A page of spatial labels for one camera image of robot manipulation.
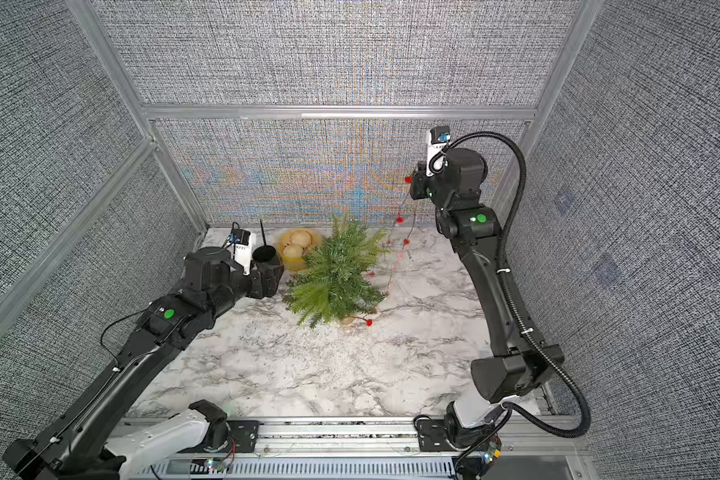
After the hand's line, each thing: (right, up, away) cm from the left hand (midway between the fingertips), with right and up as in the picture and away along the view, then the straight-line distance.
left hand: (274, 263), depth 70 cm
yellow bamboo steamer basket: (-1, -1, +30) cm, 30 cm away
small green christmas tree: (+14, -6, +5) cm, 16 cm away
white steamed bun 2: (-3, +3, +35) cm, 36 cm away
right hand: (+35, +25, -4) cm, 43 cm away
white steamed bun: (-1, +8, +39) cm, 40 cm away
